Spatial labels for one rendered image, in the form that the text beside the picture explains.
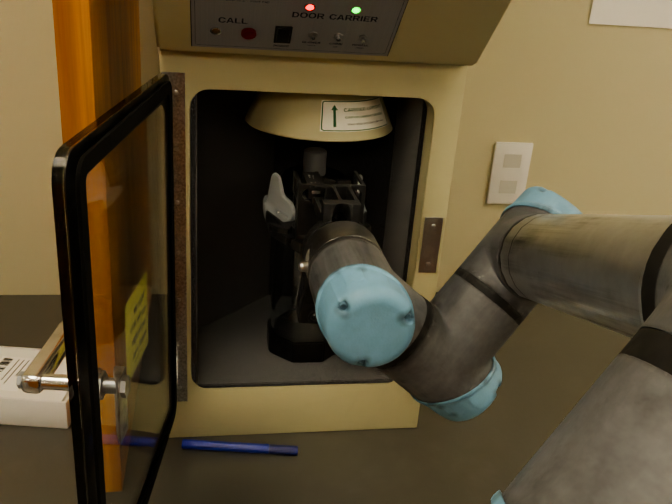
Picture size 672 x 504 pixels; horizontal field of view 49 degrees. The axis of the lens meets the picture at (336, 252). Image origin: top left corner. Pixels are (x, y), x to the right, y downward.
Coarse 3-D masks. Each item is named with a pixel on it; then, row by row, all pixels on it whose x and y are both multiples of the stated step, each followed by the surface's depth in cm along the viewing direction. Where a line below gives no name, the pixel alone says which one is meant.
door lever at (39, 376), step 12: (60, 324) 61; (60, 336) 59; (48, 348) 57; (60, 348) 58; (36, 360) 56; (48, 360) 56; (60, 360) 58; (24, 372) 54; (36, 372) 54; (48, 372) 55; (24, 384) 54; (36, 384) 54; (48, 384) 54; (60, 384) 54
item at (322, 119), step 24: (264, 96) 83; (288, 96) 80; (312, 96) 80; (336, 96) 80; (360, 96) 81; (264, 120) 82; (288, 120) 80; (312, 120) 80; (336, 120) 80; (360, 120) 81; (384, 120) 84
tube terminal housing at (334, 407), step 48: (192, 96) 74; (384, 96) 78; (432, 96) 78; (432, 144) 81; (432, 192) 83; (432, 288) 88; (192, 384) 88; (336, 384) 91; (384, 384) 92; (192, 432) 90; (240, 432) 92; (288, 432) 93
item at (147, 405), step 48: (144, 144) 63; (96, 192) 50; (144, 192) 64; (96, 240) 51; (144, 240) 65; (96, 288) 52; (144, 288) 67; (96, 336) 53; (144, 336) 68; (144, 384) 69; (144, 432) 71; (144, 480) 72
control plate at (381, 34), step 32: (192, 0) 63; (224, 0) 64; (256, 0) 64; (288, 0) 64; (320, 0) 64; (352, 0) 65; (384, 0) 65; (192, 32) 67; (224, 32) 68; (256, 32) 68; (320, 32) 69; (352, 32) 69; (384, 32) 69
